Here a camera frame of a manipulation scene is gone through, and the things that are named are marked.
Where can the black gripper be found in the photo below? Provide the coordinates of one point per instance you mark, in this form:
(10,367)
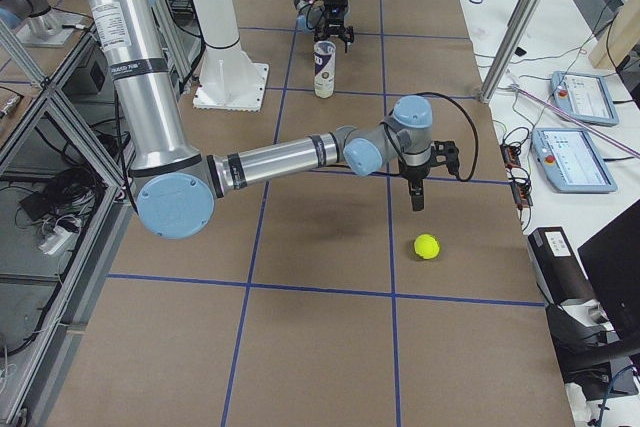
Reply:
(414,173)
(334,25)

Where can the white blue tennis ball can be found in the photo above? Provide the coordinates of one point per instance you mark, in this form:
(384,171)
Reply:
(324,68)

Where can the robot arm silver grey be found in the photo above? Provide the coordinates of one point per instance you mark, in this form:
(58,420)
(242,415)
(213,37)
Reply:
(310,15)
(177,186)

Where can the small orange black circuit device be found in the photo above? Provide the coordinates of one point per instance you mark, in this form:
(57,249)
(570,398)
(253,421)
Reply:
(518,176)

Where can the lower teach pendant tablet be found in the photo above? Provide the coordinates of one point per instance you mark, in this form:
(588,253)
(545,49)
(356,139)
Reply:
(570,161)

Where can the teach pendant tablet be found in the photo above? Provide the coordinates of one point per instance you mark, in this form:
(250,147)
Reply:
(570,161)
(584,97)

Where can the black box with white label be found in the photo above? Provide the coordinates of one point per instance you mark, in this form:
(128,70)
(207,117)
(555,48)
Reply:
(557,269)

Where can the upper teach pendant tablet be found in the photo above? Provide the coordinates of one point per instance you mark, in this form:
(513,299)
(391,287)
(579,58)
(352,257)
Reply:
(584,97)

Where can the black computer monitor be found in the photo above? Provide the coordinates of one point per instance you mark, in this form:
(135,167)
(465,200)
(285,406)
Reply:
(611,261)

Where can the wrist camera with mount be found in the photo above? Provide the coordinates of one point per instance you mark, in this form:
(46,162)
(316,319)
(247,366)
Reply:
(445,153)
(335,11)

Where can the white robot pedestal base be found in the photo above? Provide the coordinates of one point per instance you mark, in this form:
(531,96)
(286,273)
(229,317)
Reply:
(228,79)

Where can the aluminium frame post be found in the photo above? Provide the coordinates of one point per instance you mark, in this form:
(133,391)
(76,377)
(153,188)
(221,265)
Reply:
(516,27)

